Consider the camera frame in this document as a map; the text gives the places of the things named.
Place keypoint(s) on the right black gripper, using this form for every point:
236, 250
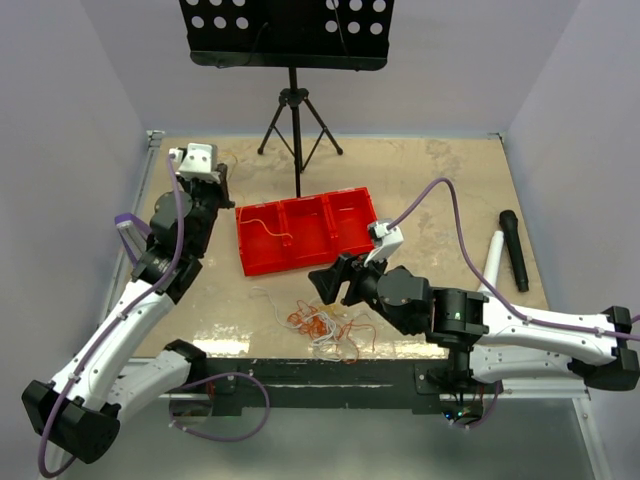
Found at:
328, 281

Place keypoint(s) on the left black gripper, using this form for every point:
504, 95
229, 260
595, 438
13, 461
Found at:
220, 187

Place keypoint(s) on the red three-compartment bin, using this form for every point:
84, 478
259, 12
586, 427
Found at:
302, 232

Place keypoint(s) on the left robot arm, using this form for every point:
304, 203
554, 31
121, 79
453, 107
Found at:
83, 407

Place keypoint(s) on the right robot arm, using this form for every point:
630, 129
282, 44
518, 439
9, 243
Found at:
488, 340

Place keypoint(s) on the purple metronome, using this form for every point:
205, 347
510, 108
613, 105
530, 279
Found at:
134, 234

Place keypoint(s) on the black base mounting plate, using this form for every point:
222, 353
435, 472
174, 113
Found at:
375, 384

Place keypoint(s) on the white microphone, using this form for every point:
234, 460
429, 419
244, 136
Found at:
492, 264

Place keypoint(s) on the black microphone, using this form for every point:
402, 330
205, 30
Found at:
508, 222

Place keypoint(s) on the black music stand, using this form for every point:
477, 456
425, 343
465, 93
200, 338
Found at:
294, 35

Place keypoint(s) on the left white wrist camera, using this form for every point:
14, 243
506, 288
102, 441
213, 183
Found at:
196, 161

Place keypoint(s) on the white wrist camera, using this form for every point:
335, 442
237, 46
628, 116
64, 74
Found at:
196, 161
386, 239

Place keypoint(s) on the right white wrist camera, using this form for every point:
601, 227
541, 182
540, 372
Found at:
386, 239

